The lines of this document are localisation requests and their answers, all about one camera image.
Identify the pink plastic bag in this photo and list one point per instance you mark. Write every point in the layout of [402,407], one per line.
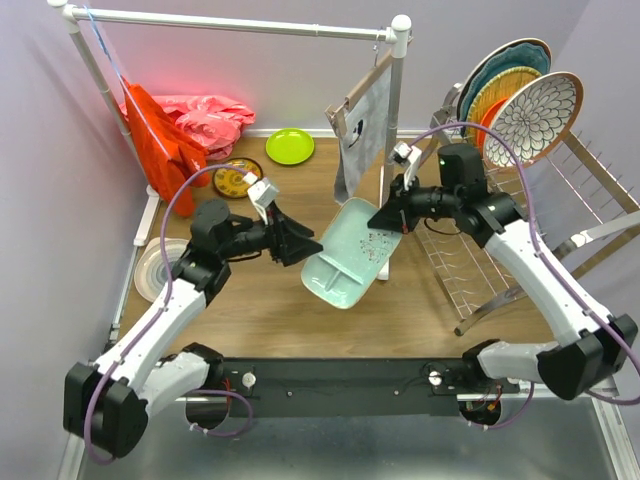
[216,122]

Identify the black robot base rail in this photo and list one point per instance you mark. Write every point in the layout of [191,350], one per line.
[297,387]

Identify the light blue divided tray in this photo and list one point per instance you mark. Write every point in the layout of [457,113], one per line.
[353,255]

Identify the large floral ceramic plate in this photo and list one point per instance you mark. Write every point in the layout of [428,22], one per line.
[472,70]

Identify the orange plastic plate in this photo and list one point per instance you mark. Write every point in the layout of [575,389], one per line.
[486,121]

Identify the blue wire hanger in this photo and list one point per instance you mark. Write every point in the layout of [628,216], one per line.
[123,83]

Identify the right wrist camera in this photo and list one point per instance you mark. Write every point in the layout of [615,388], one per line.
[408,157]

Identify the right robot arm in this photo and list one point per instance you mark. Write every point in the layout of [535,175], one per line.
[589,343]

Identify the lime green plate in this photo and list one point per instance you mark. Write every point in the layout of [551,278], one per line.
[290,146]

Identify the white striped plate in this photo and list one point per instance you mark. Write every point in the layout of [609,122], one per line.
[150,275]

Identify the metal dish rack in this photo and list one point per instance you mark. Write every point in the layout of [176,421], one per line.
[498,225]

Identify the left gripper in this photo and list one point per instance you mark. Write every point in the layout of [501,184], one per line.
[291,240]

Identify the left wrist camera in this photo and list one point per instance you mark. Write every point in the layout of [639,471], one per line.
[261,192]

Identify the teal scalloped plate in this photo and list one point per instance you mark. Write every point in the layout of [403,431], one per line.
[487,75]

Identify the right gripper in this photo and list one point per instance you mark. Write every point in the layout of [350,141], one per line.
[396,214]

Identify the orange garment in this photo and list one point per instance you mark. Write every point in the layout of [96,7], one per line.
[166,176]

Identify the white clothes rack frame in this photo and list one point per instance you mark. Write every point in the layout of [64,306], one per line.
[397,35]

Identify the brown rim floral plate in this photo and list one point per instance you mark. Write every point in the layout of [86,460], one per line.
[534,120]

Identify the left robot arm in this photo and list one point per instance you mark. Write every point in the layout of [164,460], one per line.
[108,404]

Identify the woven bamboo plate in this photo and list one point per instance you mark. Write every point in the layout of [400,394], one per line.
[500,87]

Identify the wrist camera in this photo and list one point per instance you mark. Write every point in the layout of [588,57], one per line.
[261,192]
[408,157]

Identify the dark yellow patterned plate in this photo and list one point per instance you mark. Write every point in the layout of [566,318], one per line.
[229,183]

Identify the beige clip hanger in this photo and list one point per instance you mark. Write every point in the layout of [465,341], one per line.
[336,116]

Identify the grey panda towel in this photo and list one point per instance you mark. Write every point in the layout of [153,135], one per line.
[365,138]

